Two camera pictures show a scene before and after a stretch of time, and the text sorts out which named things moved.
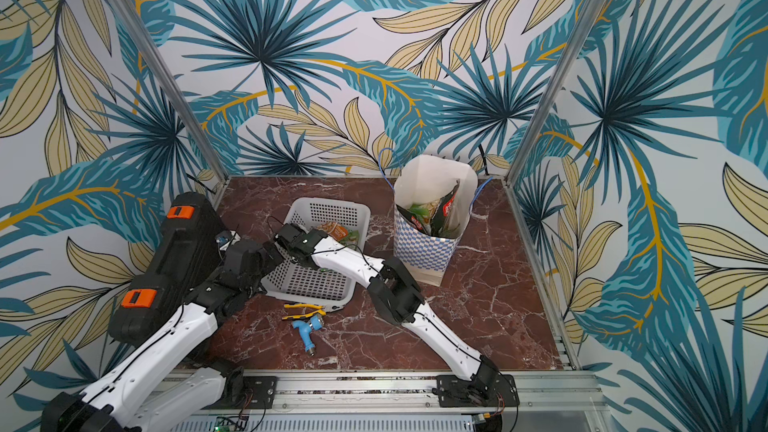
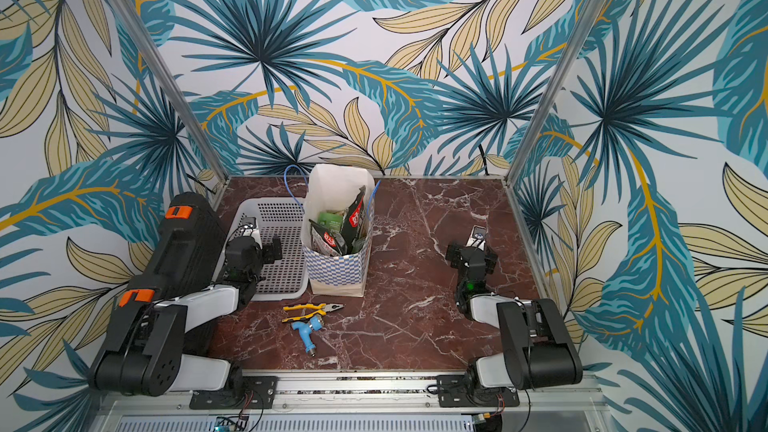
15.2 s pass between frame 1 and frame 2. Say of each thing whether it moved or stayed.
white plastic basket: moved
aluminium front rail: stayed
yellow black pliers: stayed
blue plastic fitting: stayed
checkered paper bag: moved
